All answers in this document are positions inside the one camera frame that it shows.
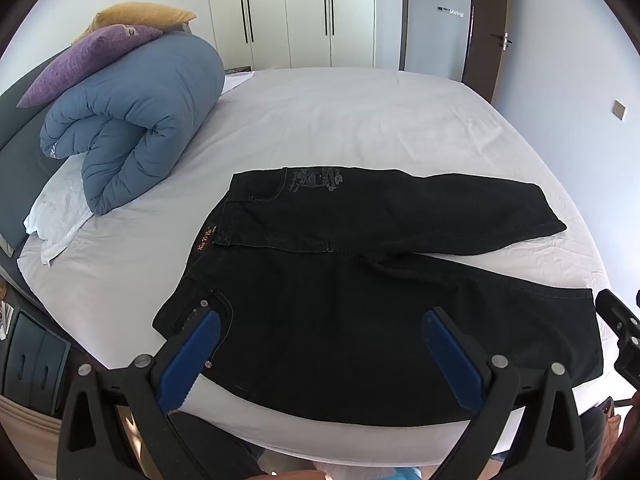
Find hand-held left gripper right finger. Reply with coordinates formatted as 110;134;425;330
421;306;587;480

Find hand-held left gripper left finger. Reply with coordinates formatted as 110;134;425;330
56;299;266;480

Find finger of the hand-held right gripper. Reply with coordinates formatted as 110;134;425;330
595;287;640;397

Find black denim pants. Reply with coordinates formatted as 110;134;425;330
151;165;604;425

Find dark grey nightstand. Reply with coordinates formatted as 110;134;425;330
0;307;72;417

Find white pillow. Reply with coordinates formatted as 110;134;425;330
23;152;96;266

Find bed with white sheet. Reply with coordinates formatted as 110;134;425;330
17;66;613;466

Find rolled blue duvet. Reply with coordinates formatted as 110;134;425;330
39;32;225;216

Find grey padded headboard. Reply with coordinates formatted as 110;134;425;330
0;45;76;261

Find purple pillow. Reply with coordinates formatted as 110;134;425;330
16;24;165;109

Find brown door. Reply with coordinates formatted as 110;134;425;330
462;0;509;106

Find yellow pillow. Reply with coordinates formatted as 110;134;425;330
71;2;197;46

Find white wardrobe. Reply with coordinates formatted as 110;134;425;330
204;0;406;72

